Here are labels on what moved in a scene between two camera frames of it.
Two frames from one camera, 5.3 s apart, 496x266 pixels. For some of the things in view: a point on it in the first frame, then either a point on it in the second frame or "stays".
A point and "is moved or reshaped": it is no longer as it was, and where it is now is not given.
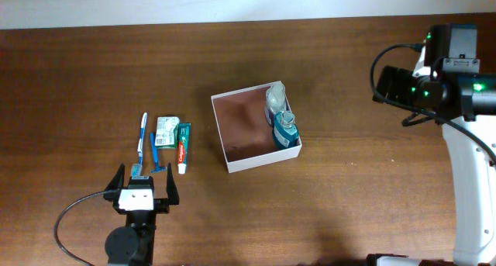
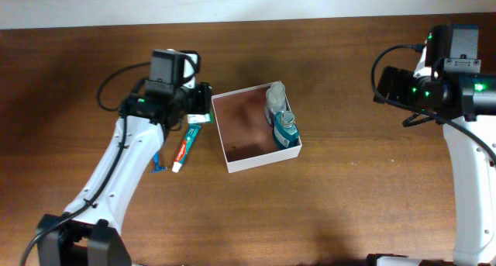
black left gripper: (163, 205) -> (203, 103)
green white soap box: (167, 132) is moved or reshaped
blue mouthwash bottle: (286, 134) stays
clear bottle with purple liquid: (275, 101) stays
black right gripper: (401, 77) stays
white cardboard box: (246, 134) stays
